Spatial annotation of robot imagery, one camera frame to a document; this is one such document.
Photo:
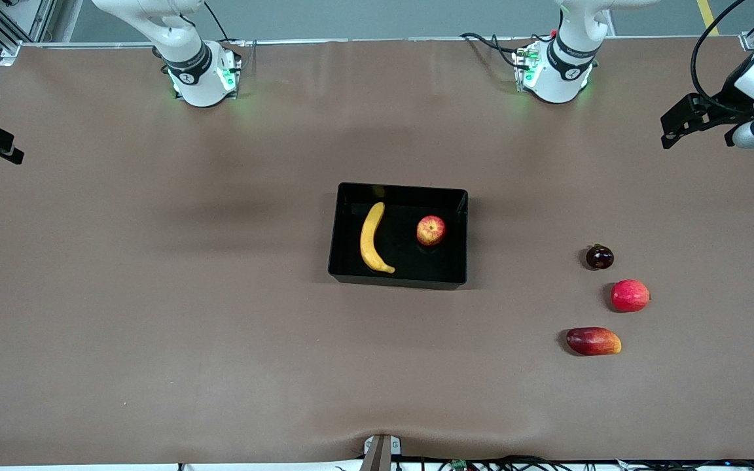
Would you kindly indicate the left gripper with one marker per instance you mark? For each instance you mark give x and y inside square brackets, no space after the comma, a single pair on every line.
[732,99]

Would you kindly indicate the red yellow apple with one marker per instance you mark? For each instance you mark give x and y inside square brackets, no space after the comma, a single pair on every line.
[430,230]

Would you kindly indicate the black plastic box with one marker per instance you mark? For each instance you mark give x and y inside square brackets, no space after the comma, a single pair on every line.
[410,261]

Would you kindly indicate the yellow banana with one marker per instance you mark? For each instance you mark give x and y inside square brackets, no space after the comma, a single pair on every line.
[369,245]

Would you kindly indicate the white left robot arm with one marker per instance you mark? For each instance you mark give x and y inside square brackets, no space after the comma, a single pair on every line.
[563,72]

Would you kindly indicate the dark purple mangosteen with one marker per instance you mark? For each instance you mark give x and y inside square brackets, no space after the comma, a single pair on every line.
[599,258]

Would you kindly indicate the round red fruit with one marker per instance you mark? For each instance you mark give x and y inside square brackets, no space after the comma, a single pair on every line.
[629,296]

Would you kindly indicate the red yellow mango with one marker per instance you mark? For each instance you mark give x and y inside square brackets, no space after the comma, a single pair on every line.
[593,341]

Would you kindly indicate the brown table mat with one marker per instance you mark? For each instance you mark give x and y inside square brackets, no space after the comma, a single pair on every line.
[220,327]

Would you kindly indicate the small green circuit board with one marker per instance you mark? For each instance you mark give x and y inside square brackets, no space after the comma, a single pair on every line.
[459,465]

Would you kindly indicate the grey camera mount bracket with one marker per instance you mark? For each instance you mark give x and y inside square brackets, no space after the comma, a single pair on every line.
[380,454]

